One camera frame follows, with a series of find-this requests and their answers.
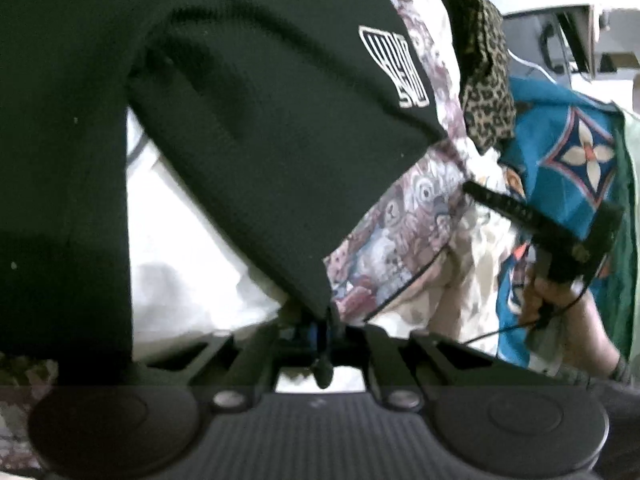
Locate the leopard print cloth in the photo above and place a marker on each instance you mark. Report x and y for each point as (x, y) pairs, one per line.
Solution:
(487, 85)

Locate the person's right hand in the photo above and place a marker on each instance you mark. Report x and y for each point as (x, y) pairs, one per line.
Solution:
(555, 320)

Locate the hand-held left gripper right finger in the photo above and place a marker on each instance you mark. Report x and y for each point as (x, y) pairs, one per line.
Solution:
(345, 342)

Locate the grey office chair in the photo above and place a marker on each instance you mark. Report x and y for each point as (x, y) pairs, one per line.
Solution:
(547, 45)

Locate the black jacket with patterned lining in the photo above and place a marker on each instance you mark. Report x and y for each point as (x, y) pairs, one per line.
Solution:
(250, 135)

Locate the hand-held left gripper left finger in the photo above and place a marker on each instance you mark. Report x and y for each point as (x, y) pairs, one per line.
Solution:
(316, 342)

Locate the dark flat panel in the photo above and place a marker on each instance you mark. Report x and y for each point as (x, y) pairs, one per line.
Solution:
(580, 35)

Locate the green cloth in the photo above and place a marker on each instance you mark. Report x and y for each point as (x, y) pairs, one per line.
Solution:
(627, 235)

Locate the teal printed cloth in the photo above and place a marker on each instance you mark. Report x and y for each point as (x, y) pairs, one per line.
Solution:
(555, 125)

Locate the cream bear printed blanket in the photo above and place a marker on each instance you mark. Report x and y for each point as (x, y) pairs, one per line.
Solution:
(190, 270)

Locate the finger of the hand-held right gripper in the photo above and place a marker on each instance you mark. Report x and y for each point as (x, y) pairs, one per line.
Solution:
(515, 210)

